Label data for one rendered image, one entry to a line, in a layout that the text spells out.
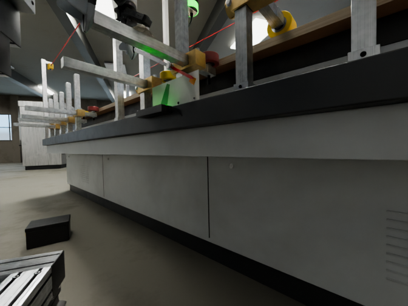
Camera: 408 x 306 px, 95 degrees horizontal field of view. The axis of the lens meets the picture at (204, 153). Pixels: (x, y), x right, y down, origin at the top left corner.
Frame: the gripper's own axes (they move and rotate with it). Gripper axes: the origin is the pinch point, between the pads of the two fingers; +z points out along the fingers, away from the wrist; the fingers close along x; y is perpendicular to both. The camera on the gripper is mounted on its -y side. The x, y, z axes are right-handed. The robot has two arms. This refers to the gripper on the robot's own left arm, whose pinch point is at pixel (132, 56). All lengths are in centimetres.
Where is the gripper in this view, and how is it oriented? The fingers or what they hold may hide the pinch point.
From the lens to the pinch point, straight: 89.3
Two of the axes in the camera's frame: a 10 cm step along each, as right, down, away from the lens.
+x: -3.6, 0.4, -9.3
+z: 0.2, 10.0, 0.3
